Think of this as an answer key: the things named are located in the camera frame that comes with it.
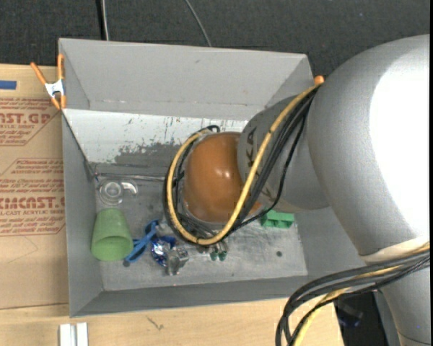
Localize green plastic cup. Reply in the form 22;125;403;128
90;208;135;262

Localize shiny blue foil packet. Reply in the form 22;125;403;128
150;236;178;267

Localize clear glass cup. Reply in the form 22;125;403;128
97;178;139;207

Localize grey metal bin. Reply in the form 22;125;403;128
57;37;366;319

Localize blue sunglasses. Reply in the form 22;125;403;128
123;219;160;267

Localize brown cardboard board red print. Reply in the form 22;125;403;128
0;62;71;311

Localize bright green ridged block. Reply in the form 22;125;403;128
260;208;296;229

